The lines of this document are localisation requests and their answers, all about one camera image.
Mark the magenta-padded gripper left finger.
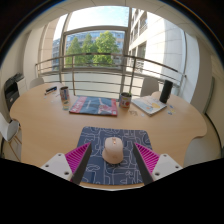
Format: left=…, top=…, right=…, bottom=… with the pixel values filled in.
left=39, top=142, right=93, bottom=186

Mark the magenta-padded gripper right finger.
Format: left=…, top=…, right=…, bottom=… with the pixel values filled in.
left=132, top=142, right=184, bottom=186

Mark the beige computer mouse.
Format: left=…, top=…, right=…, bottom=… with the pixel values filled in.
left=101, top=136, right=125, bottom=165

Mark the dark blue patterned mouse pad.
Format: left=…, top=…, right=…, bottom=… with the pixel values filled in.
left=71, top=125, right=155, bottom=186

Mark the open illustrated book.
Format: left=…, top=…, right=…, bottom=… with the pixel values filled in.
left=131, top=95, right=168, bottom=117

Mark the white chair with wooden legs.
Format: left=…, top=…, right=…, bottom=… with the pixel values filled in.
left=0, top=111, right=23, bottom=161

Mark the red and blue magazine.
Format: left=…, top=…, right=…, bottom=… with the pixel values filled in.
left=68, top=95, right=119, bottom=117

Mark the printed drink can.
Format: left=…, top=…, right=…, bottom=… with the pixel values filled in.
left=59, top=86, right=71, bottom=103

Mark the black cylindrical speaker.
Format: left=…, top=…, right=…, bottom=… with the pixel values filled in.
left=159, top=79, right=174, bottom=104

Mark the small dark blue stapler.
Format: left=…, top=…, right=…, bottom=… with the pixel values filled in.
left=44, top=86, right=59, bottom=96

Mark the red and white mug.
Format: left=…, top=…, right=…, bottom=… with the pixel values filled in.
left=118, top=92, right=133, bottom=109

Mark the white chair backrest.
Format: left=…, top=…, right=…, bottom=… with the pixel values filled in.
left=29, top=77, right=45, bottom=90
left=139, top=77, right=160, bottom=98

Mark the black office printer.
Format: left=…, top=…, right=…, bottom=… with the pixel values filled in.
left=3, top=73, right=26, bottom=111

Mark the metal balcony railing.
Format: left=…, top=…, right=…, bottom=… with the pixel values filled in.
left=34, top=52, right=188, bottom=98

